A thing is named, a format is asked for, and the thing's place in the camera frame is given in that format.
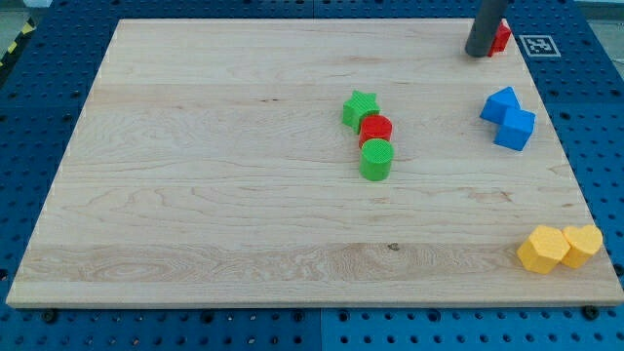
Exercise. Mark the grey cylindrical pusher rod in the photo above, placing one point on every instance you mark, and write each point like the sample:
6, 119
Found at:
484, 27

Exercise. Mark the red star block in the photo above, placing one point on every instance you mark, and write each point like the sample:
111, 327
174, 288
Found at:
501, 39

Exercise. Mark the wooden board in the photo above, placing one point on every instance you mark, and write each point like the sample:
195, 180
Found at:
210, 168

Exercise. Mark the blue cube block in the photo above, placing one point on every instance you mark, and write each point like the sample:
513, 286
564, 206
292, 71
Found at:
515, 129

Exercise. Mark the red cylinder block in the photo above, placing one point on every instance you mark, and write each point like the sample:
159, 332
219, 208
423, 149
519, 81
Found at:
375, 126

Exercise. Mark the white fiducial marker tag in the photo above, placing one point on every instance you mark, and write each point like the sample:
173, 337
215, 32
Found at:
540, 46

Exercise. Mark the yellow heart block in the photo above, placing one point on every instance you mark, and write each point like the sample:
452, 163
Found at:
584, 242

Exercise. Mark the yellow hexagon block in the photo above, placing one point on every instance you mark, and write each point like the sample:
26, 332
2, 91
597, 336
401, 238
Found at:
543, 249

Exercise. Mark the green star block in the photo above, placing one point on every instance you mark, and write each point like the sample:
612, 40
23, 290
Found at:
357, 108

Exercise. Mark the green cylinder block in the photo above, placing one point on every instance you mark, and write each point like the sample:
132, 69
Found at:
376, 159

